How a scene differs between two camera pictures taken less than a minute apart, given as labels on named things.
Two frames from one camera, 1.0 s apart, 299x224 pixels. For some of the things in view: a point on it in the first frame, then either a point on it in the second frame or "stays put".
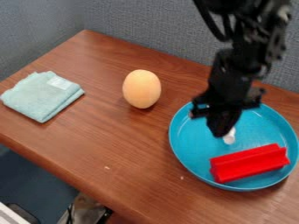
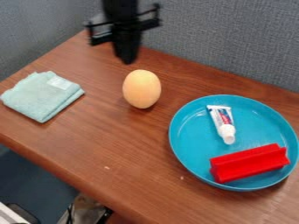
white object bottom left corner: x=9 y=215 stays put
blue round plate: x=261 y=127 stays put
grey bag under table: x=86 y=211 stays put
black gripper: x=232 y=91 -> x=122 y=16
